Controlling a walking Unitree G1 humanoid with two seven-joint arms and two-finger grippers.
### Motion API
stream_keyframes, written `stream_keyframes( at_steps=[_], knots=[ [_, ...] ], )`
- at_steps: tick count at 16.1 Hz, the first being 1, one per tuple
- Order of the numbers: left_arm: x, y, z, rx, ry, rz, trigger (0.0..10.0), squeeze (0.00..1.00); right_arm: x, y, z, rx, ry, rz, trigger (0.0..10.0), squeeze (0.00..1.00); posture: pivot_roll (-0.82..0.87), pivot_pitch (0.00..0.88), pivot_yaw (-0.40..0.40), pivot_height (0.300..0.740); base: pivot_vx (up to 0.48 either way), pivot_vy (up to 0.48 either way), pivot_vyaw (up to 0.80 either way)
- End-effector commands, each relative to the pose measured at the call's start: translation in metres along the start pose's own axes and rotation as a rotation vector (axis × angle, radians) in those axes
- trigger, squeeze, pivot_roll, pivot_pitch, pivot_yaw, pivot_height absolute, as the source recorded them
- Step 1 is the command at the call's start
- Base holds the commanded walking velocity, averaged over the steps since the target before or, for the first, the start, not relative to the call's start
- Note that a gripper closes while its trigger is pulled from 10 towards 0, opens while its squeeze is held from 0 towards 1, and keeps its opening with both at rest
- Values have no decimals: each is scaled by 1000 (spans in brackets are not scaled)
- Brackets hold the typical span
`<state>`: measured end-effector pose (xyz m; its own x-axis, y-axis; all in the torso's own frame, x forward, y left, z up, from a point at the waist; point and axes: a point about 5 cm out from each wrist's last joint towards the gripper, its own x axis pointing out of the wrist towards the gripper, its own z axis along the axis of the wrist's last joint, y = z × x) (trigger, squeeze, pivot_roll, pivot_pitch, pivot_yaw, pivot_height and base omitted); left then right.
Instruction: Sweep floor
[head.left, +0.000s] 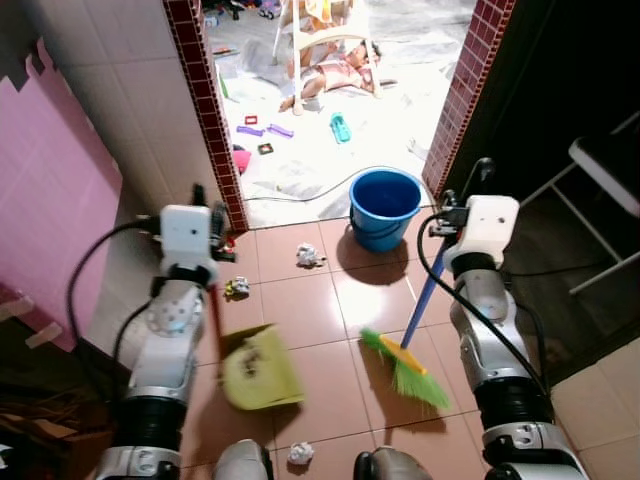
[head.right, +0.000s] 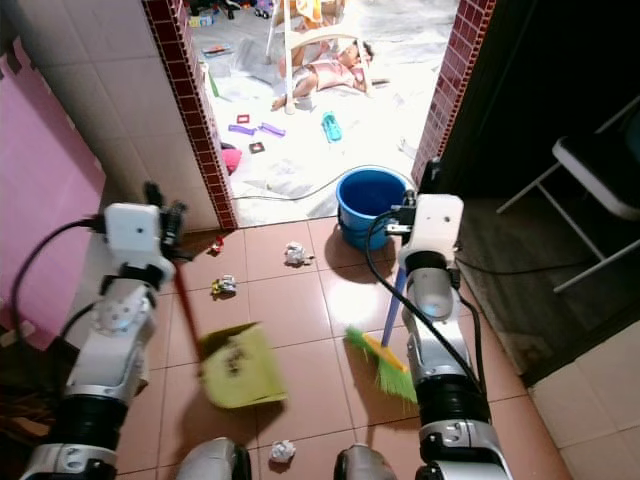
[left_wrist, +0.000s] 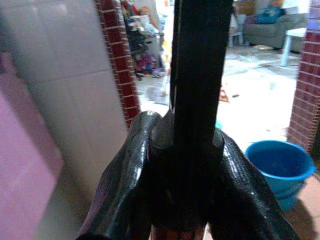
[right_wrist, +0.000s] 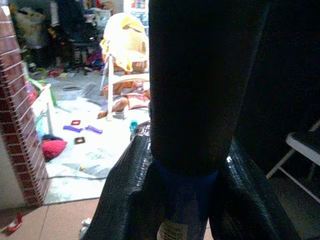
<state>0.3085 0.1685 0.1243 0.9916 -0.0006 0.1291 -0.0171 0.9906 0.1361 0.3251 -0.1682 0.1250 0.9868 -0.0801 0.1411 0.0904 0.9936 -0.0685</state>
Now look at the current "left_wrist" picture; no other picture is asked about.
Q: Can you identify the black broom handle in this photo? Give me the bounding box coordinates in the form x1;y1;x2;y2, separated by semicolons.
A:
139;0;235;240

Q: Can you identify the red brick pillar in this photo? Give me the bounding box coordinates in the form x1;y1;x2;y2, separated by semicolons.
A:
94;0;142;126
286;29;320;153

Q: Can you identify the blue plastic bucket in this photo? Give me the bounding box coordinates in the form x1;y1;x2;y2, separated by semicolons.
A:
244;140;316;212

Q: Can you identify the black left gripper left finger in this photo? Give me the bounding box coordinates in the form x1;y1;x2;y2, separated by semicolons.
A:
76;110;175;240

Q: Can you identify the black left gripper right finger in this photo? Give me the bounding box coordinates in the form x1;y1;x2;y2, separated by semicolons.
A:
204;127;301;240

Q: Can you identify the pink cloth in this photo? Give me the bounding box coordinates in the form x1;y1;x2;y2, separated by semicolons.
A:
0;52;63;240

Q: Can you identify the light blue small stool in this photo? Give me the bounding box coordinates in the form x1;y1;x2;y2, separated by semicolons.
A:
227;31;244;48

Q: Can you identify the white small table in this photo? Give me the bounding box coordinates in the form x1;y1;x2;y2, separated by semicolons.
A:
279;27;308;67

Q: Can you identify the cluttered shelf with clothes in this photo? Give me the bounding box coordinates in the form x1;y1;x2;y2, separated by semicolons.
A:
120;0;166;80

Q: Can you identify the grey sofa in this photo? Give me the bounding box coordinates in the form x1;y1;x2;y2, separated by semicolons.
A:
242;7;311;51

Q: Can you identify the blue bag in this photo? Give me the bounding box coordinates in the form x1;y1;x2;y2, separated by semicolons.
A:
254;6;286;25

